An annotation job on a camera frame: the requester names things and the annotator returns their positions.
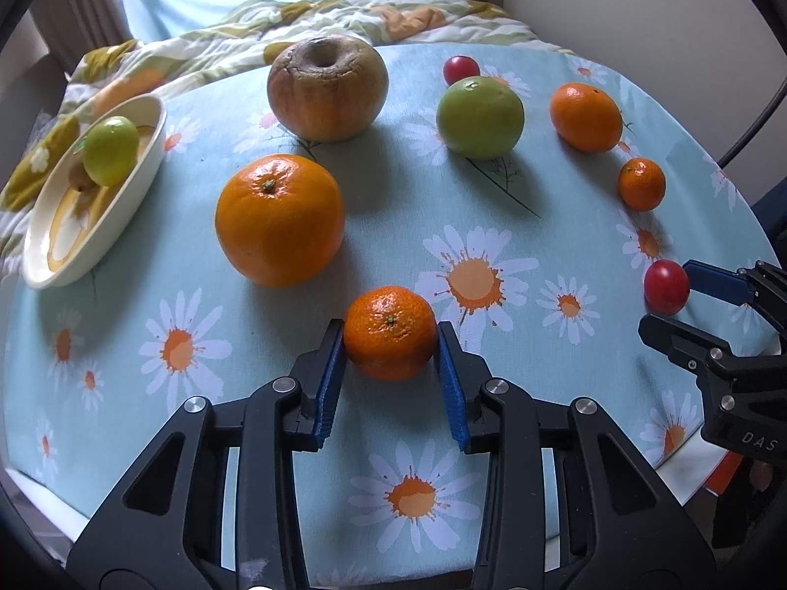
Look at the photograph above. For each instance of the red cherry tomato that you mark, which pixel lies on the red cherry tomato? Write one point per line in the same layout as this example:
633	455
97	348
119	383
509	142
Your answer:
666	286
461	69

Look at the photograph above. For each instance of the light blue daisy tablecloth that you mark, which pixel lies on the light blue daisy tablecloth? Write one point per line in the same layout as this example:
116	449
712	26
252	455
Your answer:
393	209

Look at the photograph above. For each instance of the green apple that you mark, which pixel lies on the green apple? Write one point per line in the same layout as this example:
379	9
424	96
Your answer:
479	117

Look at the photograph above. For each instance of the small mandarin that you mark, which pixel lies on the small mandarin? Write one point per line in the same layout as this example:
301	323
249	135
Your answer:
641	184

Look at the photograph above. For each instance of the mandarin with green stem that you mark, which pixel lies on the mandarin with green stem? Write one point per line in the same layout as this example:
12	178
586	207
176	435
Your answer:
389	332

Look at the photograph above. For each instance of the green lime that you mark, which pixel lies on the green lime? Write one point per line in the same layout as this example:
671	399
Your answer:
110	150

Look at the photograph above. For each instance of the large orange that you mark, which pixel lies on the large orange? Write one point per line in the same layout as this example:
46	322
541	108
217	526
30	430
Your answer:
280	221

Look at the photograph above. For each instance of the medium orange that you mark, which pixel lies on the medium orange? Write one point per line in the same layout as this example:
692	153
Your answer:
585	118

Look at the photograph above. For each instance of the wrinkled brown apple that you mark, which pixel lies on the wrinkled brown apple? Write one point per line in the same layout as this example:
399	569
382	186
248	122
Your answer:
326	89

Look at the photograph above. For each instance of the cream oval dish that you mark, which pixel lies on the cream oval dish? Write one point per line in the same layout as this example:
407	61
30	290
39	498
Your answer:
55	255

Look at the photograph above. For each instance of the small brown kiwi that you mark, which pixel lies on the small brown kiwi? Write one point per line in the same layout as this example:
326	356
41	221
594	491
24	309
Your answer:
78	177

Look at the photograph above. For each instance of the green and yellow quilt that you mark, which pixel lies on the green and yellow quilt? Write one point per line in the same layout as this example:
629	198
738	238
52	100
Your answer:
203	55

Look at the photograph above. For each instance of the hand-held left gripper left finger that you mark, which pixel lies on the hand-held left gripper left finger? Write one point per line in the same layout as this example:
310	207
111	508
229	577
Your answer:
329	384

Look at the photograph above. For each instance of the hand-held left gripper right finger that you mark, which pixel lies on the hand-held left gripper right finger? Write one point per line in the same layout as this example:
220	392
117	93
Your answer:
452	393

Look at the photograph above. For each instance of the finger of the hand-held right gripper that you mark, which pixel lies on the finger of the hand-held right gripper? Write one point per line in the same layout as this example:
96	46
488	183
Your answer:
713	279
676	338

